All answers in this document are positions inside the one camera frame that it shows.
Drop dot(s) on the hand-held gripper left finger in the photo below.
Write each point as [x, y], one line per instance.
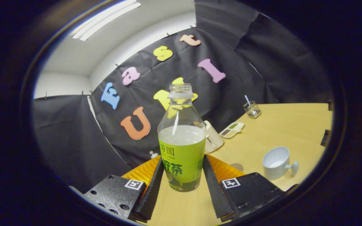
[152, 197]

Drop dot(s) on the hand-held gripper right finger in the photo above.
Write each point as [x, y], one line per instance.
[215, 194]

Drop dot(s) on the round brown coaster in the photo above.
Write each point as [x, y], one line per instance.
[237, 166]

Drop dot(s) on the clear juice bottle green label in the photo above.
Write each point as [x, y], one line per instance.
[181, 157]

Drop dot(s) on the white cup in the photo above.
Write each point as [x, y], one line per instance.
[275, 163]

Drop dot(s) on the white green capped bottle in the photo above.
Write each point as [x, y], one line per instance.
[153, 154]

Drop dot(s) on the cream toaster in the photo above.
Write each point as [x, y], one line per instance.
[214, 138]

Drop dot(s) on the white compartment tray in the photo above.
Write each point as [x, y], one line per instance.
[232, 129]

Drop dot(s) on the clear glass holder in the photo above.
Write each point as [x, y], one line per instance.
[252, 110]

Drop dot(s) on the wooden table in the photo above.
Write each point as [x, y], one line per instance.
[278, 125]

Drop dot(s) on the white straw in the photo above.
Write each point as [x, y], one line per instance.
[247, 99]

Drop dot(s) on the black table edge clamp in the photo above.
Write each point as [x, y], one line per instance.
[325, 138]

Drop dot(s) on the black backdrop cloth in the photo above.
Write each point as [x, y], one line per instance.
[231, 47]

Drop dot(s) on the ceiling light panel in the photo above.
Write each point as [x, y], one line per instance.
[105, 20]

